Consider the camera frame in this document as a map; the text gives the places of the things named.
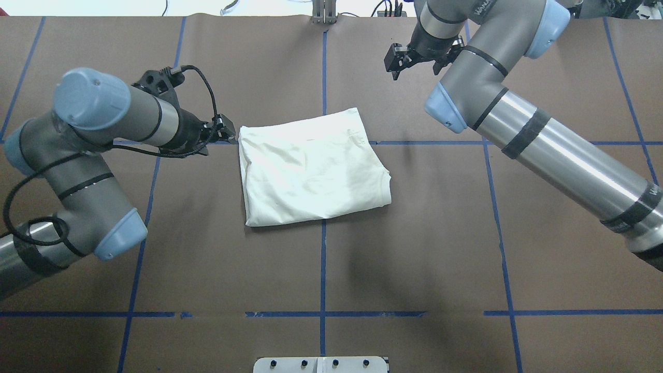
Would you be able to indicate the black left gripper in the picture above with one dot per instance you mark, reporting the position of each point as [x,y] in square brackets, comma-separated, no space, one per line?
[190,131]

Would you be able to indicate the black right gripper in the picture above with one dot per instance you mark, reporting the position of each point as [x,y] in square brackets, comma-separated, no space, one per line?
[433,49]

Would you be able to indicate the cream long-sleeve Twinkle shirt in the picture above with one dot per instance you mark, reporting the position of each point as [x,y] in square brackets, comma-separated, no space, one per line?
[308,170]

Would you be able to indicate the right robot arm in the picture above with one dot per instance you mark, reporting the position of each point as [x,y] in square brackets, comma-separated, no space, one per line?
[476,44]

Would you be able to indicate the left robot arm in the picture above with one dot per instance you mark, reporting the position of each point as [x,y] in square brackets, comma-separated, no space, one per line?
[91,110]

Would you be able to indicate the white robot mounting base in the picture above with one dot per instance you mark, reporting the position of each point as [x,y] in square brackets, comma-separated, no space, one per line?
[322,364]

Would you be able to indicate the aluminium frame post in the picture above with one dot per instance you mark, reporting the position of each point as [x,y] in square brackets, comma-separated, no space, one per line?
[324,12]

